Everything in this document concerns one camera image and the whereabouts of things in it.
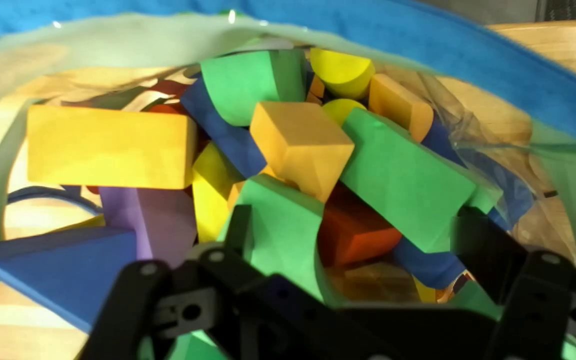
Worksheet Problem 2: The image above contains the large green foam block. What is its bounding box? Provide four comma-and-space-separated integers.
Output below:
341, 110, 501, 254

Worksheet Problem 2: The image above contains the blue foam wedge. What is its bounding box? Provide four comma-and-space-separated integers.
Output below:
0, 228, 135, 331

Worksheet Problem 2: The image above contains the orange foam cube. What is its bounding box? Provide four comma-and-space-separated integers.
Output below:
249, 102, 353, 202

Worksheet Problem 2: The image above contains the clear toy bag blue rim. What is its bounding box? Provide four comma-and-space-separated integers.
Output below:
0, 0, 576, 360

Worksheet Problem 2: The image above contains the yellow foam cylinder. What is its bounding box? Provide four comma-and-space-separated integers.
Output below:
308, 48, 375, 97

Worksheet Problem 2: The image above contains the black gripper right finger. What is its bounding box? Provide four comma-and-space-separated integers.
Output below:
483, 251, 573, 360

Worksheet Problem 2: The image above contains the green curved foam block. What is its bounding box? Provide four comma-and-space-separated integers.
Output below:
199, 50, 306, 126

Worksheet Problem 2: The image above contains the red foam block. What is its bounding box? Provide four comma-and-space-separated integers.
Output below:
317, 183, 401, 266

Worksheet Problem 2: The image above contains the yellow rectangular foam block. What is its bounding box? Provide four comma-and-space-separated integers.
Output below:
25, 105, 197, 189

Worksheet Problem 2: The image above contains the purple foam block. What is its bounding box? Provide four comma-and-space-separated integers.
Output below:
100, 188, 195, 267

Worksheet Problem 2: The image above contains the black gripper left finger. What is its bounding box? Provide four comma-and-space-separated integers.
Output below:
75, 260, 172, 360

